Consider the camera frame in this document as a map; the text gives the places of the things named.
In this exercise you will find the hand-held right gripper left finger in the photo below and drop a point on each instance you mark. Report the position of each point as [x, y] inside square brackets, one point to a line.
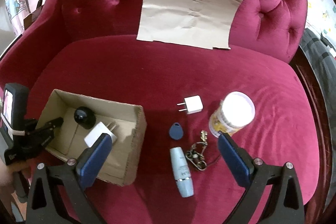
[93, 161]

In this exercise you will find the light blue cosmetic tube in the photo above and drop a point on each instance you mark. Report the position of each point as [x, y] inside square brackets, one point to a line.
[182, 171]

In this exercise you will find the brown box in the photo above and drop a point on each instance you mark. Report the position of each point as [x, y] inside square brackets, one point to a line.
[30, 20]

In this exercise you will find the cardboard box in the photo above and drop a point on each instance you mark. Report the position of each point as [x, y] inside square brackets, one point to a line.
[71, 140]

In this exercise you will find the small white charger cube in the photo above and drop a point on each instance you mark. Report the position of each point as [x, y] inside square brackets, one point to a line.
[194, 104]

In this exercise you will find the red tufted velvet sofa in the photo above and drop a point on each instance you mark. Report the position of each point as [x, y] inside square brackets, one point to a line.
[157, 69]

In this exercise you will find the dark red wooden frame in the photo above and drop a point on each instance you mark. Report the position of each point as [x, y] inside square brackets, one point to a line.
[315, 108]

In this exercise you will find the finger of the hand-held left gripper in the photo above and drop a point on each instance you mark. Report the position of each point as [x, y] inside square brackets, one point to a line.
[52, 124]
[46, 141]

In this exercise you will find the grey plaid blanket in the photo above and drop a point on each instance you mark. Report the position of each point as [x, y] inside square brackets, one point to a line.
[317, 56]

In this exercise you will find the blue key fob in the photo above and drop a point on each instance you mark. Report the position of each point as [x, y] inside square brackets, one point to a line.
[174, 132]

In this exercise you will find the person's left hand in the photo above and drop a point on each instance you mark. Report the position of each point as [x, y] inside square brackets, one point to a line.
[6, 176]

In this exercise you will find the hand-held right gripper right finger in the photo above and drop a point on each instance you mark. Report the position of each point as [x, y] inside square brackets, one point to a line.
[233, 161]

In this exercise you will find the cotton swab jar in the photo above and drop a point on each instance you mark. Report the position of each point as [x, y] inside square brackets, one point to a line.
[236, 108]

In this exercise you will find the brown paper sheet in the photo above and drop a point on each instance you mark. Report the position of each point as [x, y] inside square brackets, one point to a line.
[189, 11]

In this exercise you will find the glossy black ball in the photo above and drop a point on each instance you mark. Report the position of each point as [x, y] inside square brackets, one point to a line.
[84, 116]

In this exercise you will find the large white charger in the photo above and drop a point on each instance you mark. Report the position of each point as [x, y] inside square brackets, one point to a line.
[97, 134]

